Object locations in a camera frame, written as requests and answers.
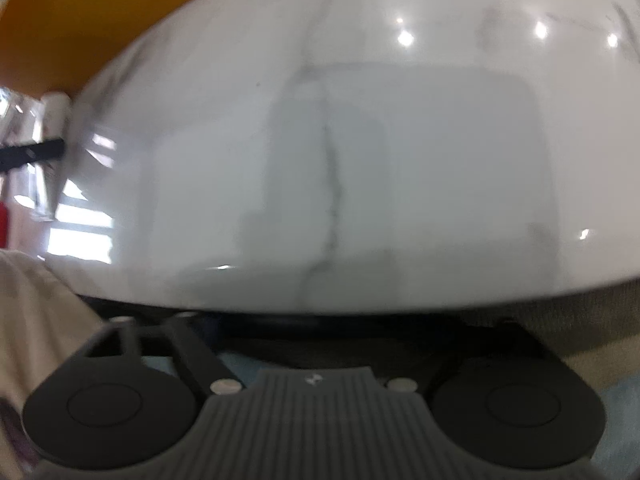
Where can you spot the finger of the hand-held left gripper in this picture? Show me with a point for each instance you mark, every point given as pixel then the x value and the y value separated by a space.
pixel 35 151

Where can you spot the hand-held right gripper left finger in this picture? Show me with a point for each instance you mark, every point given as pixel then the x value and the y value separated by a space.
pixel 190 355

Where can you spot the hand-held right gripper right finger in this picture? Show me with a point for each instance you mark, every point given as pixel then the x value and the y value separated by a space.
pixel 450 360

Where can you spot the orange storage box white inside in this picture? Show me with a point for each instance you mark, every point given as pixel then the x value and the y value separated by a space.
pixel 75 20

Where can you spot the clear plastic container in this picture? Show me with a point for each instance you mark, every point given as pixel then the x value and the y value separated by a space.
pixel 20 115

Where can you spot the red object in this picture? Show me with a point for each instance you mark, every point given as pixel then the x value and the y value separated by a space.
pixel 3 222

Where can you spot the beige clothing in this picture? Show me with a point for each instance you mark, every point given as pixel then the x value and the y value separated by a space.
pixel 40 310

